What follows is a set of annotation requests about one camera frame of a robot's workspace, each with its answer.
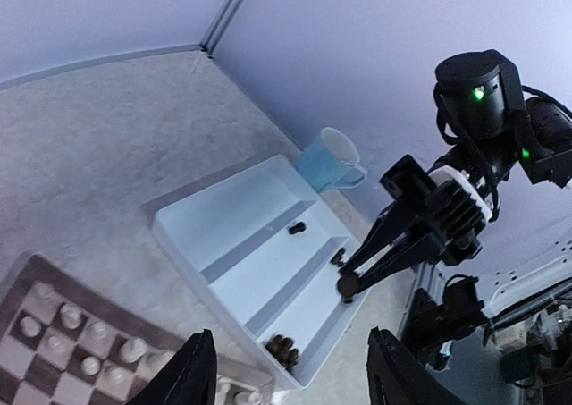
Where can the white chess pieces row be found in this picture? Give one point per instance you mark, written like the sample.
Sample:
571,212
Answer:
54,351

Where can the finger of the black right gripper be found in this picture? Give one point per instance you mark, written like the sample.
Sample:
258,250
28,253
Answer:
407,253
388,226

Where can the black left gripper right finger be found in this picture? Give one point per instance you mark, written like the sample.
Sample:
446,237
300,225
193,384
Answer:
395,377

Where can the white plastic tray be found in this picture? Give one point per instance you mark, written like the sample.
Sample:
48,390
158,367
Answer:
231,244

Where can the right aluminium frame post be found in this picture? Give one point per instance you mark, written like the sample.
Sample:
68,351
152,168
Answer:
219,25

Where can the dark chess pieces pile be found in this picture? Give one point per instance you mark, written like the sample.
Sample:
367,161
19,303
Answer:
281,347

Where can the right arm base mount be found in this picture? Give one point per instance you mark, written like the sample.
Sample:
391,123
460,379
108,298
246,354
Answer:
430,328

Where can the lone dark piece in tray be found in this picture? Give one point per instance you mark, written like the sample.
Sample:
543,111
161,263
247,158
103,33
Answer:
297,228

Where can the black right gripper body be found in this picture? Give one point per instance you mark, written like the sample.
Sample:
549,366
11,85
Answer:
491,122

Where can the light blue mug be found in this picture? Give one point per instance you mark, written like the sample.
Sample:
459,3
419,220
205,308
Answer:
331,162

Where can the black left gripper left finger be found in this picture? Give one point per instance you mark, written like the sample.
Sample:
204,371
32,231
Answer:
189,378

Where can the wooden chess board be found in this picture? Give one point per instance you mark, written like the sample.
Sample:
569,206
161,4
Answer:
236,383

